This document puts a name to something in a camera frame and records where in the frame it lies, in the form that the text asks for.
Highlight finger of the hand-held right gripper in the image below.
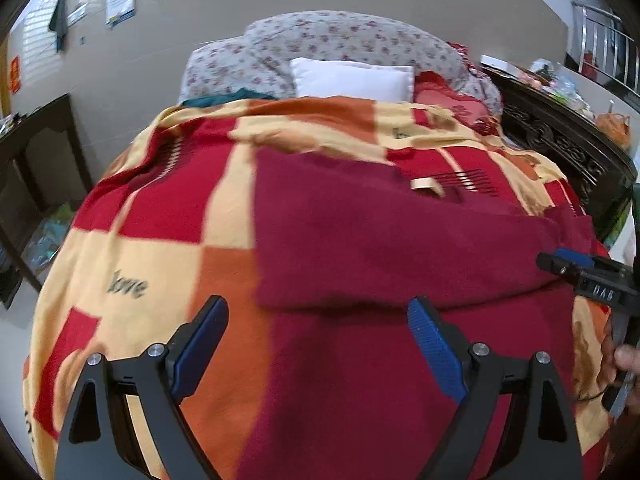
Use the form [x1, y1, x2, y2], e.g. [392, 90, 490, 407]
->
[536, 253, 640, 306]
[554, 248, 613, 268]

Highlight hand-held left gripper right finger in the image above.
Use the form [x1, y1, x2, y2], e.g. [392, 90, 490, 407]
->
[406, 297, 585, 480]

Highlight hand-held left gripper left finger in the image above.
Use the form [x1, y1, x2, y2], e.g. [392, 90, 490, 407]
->
[54, 295, 230, 480]

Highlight maroon fleece pants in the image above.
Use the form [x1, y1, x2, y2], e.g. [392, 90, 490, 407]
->
[237, 147, 608, 480]

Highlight person's right hand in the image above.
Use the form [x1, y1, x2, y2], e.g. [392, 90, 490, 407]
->
[600, 330, 640, 386]

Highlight red orange checkered blanket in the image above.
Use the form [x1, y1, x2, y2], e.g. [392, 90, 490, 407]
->
[22, 96, 616, 480]

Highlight dark carved wooden headboard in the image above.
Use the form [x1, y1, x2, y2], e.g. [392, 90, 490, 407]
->
[480, 65, 638, 246]

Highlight orange plastic bag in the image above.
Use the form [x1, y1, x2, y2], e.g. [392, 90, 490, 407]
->
[595, 110, 632, 148]

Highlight pile of plastic bags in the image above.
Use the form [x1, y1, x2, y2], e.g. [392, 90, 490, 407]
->
[517, 57, 596, 121]

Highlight white flat box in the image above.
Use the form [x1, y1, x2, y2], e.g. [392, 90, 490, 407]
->
[481, 55, 521, 73]

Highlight red embroidered pillow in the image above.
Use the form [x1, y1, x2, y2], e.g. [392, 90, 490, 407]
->
[412, 71, 501, 136]

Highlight red patterned cloth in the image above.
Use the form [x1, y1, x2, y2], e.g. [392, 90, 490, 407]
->
[447, 41, 481, 68]

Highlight metal stair railing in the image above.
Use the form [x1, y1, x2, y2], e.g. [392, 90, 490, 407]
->
[570, 0, 640, 96]

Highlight teal cloth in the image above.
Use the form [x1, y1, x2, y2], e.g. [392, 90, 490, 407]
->
[182, 88, 278, 107]

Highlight dark wooden side table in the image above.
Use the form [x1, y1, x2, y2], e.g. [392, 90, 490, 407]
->
[0, 94, 93, 311]

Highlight white pillow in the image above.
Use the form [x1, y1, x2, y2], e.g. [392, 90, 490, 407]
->
[290, 57, 416, 102]

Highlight grey floral quilt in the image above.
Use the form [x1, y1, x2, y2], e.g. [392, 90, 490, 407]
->
[179, 10, 503, 116]

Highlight window with white blinds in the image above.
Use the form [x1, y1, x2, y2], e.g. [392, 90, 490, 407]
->
[11, 0, 71, 111]

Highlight dark hanging cloth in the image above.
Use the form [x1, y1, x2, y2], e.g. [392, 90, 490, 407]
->
[48, 0, 69, 52]

